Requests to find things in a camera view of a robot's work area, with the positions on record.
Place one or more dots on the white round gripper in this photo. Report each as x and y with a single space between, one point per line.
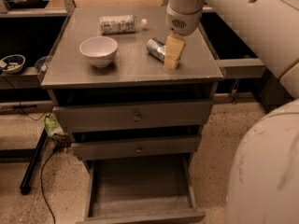
183 22

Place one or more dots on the silver blue redbull can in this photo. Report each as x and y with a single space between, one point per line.
156 48

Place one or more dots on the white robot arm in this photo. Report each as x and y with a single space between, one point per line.
264 179

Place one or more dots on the grey wooden drawer cabinet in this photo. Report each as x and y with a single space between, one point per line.
134 77

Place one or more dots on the grey middle drawer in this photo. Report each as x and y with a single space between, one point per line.
101 150

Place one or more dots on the grey top drawer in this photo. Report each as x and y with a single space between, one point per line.
112 117

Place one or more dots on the grey open bottom drawer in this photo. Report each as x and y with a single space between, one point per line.
141 190

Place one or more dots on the clear labelled plastic bottle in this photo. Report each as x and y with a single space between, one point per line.
123 24

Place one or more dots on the grey side shelf beam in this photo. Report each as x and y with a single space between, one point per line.
241 68

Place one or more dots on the white ceramic bowl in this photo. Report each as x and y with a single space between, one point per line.
99 51

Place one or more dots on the clear plastic cup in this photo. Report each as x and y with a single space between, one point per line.
43 63

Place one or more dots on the green snack bag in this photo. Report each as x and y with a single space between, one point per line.
55 132

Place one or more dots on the grey left side shelf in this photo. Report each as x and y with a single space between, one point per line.
25 79

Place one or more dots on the blue patterned small bowl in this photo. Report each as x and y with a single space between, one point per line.
12 64

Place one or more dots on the black metal table leg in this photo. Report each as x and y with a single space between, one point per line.
25 184

